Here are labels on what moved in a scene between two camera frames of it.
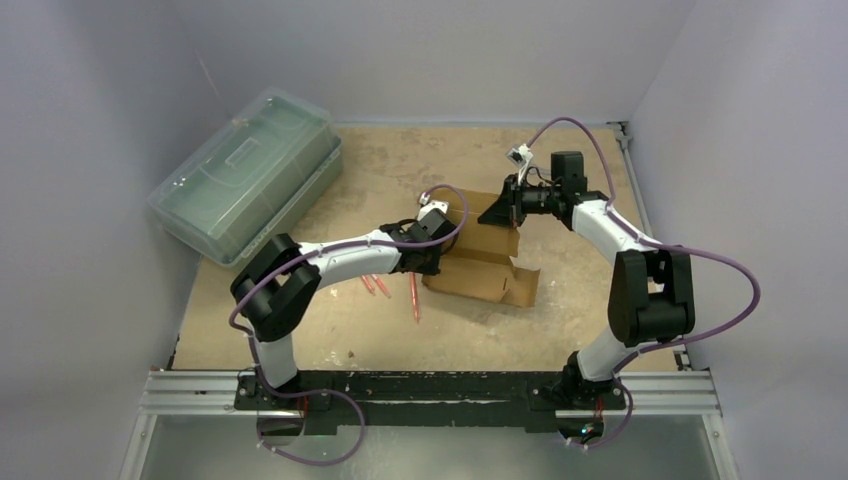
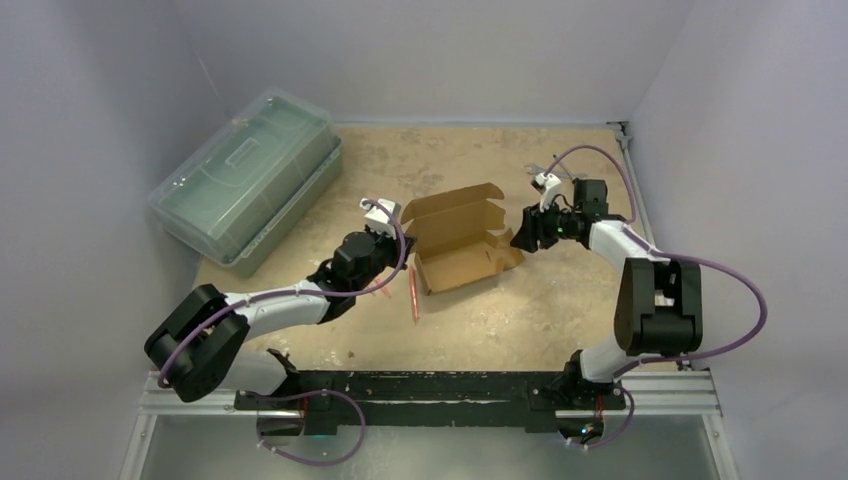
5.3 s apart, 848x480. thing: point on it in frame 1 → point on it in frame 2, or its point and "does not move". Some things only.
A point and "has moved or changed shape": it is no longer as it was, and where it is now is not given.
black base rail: x=420 y=400 does not move
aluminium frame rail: x=185 y=394 does not move
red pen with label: x=382 y=285 does not move
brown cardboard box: x=481 y=262 has moved or changed shape
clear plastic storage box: x=249 y=178 does not move
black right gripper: x=513 y=201 → x=530 y=229
